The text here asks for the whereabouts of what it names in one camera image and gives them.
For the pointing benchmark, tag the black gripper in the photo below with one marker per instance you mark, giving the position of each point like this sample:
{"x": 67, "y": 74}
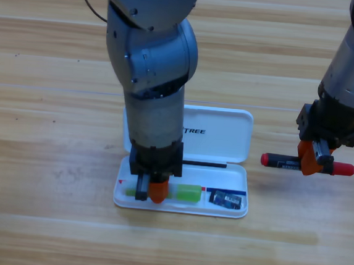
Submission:
{"x": 329, "y": 127}
{"x": 156, "y": 161}

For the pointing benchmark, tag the green white highlighter pen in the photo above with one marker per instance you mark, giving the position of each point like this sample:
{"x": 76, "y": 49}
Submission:
{"x": 188, "y": 193}

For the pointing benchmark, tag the black marker with red cap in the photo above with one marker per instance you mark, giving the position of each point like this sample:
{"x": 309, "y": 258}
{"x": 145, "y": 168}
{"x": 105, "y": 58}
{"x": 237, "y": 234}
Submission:
{"x": 278, "y": 161}

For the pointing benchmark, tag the dark blue eraser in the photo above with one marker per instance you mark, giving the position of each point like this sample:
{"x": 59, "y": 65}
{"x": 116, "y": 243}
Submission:
{"x": 225, "y": 201}

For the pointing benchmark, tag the white Unitree pencil case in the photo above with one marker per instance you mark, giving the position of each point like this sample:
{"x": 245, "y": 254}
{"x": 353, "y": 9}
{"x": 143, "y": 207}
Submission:
{"x": 219, "y": 142}

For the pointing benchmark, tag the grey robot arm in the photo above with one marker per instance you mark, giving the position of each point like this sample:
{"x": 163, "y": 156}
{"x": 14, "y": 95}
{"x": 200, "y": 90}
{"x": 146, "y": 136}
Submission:
{"x": 152, "y": 59}
{"x": 353, "y": 70}

